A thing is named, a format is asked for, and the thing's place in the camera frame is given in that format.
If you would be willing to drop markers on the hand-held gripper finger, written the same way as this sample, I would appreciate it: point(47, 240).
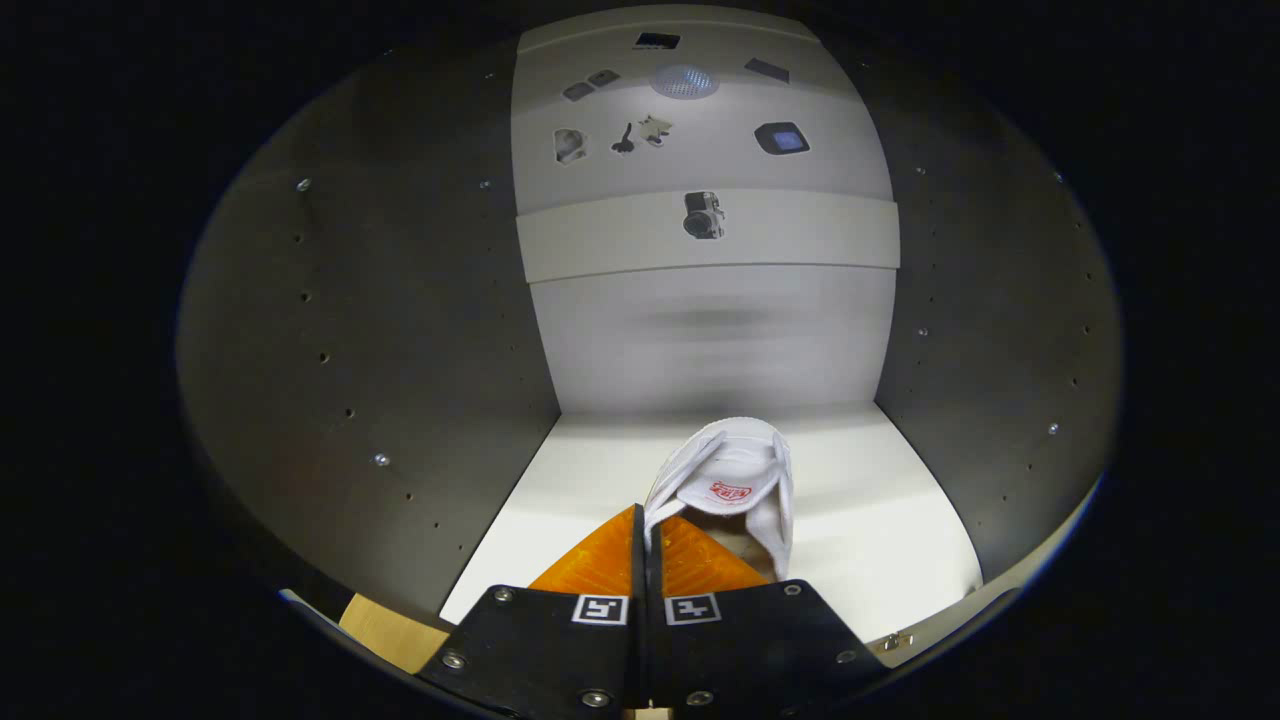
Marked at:
point(634, 650)
point(655, 650)

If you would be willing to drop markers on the grey shoe cabinet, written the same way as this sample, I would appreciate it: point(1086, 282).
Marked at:
point(700, 340)

